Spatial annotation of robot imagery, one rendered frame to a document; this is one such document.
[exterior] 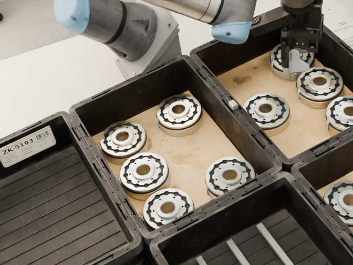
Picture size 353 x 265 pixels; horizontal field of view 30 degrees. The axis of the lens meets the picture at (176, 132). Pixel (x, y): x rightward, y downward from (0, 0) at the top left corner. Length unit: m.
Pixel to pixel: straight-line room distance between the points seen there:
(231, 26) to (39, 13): 2.12
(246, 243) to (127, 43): 0.62
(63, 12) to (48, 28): 1.63
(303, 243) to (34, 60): 1.01
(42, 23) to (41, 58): 1.32
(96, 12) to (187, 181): 0.47
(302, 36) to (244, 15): 0.17
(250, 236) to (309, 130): 0.29
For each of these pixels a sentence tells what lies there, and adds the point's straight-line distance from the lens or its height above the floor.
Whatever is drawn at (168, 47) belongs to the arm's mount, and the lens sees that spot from 1.64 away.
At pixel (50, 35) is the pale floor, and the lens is 3.17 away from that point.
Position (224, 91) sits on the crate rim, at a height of 0.93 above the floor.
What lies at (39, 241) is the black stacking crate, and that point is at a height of 0.83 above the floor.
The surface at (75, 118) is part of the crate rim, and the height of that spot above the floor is 0.93.
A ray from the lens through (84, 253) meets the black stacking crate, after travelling 1.32.
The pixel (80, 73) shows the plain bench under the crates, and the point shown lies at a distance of 1.86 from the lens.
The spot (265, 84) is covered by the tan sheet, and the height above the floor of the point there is 0.83.
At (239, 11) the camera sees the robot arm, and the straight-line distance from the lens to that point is 1.30.
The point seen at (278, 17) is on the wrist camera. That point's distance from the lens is 1.42.
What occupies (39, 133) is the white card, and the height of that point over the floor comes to 0.91.
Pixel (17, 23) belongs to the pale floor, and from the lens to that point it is 3.32.
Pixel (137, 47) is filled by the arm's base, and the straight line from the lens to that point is 1.64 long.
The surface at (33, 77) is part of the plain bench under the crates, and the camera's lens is 1.90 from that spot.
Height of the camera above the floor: 1.92
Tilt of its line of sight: 48 degrees down
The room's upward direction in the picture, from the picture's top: 12 degrees counter-clockwise
